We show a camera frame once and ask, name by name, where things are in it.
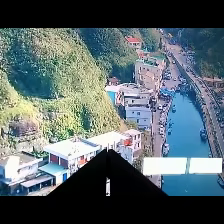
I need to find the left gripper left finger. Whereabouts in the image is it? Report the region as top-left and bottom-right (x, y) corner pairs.
(46, 148), (108, 197)

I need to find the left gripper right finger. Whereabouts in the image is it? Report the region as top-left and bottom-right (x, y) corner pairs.
(106, 148), (169, 197)

